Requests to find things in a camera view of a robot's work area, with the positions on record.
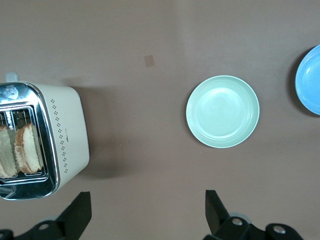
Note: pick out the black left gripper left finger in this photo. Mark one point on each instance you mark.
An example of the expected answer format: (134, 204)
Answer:
(75, 215)

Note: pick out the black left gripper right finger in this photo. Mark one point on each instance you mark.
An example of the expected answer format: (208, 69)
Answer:
(217, 215)

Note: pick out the white bread slice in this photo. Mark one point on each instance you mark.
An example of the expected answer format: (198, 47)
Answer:
(30, 150)
(6, 152)

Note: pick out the pale green plate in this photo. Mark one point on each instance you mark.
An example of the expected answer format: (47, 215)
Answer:
(222, 111)

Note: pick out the blue plate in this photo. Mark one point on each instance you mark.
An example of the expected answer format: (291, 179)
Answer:
(311, 85)

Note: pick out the cream and chrome toaster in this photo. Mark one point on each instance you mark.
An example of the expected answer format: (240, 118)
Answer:
(67, 120)

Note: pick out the small brown tape patch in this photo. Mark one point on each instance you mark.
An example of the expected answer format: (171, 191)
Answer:
(149, 60)

